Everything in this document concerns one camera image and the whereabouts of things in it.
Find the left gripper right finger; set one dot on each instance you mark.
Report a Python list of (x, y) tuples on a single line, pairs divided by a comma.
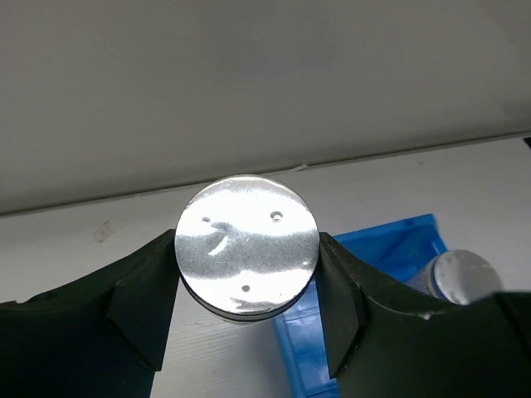
[(385, 339)]

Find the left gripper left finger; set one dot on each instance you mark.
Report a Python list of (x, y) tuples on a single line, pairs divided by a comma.
[(103, 335)]

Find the silver-cap blue-label shaker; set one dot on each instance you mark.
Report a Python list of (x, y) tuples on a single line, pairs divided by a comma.
[(457, 276), (246, 247)]

